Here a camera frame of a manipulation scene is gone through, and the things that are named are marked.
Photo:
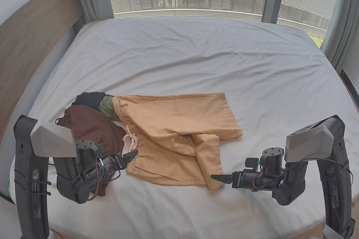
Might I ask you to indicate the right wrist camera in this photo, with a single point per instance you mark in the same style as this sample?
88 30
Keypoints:
251 163

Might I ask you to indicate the green garment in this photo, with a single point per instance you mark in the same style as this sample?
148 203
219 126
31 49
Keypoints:
108 109

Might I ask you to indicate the black garment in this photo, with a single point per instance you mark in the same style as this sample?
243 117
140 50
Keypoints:
87 99

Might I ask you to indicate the tan shorts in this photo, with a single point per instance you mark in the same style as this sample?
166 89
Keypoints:
174 120

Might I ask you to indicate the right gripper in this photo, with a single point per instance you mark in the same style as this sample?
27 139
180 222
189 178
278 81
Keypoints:
246 180

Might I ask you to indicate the bed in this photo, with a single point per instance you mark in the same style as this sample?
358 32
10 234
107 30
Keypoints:
196 58

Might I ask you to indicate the brown shorts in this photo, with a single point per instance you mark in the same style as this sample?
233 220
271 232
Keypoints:
89 125

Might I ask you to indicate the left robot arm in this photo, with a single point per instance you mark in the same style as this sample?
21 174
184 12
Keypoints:
28 176

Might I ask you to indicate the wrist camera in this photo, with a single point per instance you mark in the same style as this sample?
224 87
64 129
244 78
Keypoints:
251 163
102 149

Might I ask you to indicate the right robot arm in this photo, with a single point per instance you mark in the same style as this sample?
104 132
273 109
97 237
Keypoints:
333 176

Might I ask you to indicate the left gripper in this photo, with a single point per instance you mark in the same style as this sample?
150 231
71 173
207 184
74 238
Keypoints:
112 165

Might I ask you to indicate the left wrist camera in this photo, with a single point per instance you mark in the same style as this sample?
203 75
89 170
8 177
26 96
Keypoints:
102 149

